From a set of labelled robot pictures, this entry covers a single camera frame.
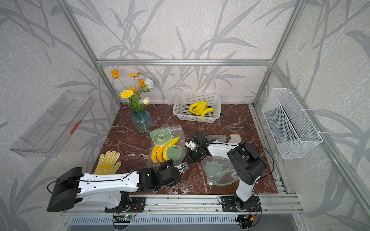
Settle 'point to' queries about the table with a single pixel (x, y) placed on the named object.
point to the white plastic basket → (183, 99)
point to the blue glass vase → (142, 120)
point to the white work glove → (235, 138)
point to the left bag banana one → (169, 144)
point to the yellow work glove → (107, 164)
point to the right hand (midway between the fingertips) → (182, 161)
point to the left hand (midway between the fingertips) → (177, 170)
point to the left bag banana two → (164, 154)
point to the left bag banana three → (153, 154)
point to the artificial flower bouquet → (133, 95)
